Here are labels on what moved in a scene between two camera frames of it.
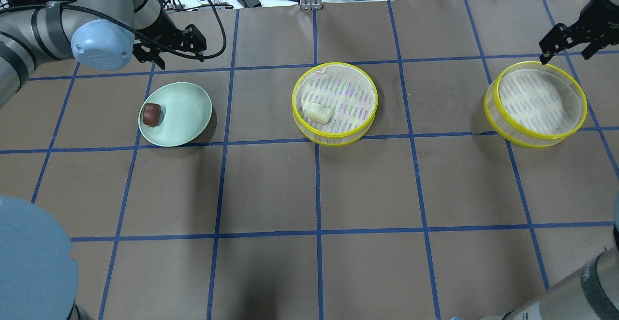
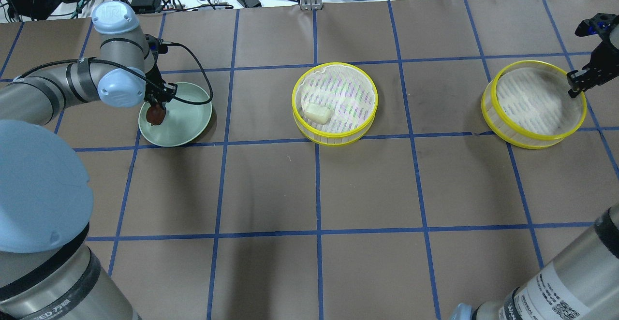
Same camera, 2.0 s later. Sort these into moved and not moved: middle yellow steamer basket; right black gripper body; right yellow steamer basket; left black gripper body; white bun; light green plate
Moved: left black gripper body; right black gripper body
Not moved: right yellow steamer basket; light green plate; white bun; middle yellow steamer basket
